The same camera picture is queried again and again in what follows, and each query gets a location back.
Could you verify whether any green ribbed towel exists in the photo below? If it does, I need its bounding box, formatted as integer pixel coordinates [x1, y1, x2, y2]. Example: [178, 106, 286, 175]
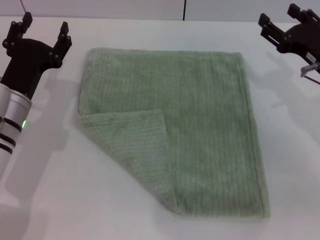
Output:
[76, 47, 272, 220]

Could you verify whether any grey right arm connector cable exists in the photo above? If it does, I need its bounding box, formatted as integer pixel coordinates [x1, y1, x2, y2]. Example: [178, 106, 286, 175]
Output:
[299, 61, 320, 86]

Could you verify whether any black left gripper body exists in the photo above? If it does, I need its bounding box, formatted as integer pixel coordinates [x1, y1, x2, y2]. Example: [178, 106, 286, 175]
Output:
[0, 38, 63, 100]

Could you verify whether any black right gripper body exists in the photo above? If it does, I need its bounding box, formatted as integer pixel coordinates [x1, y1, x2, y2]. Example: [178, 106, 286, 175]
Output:
[284, 21, 320, 64]

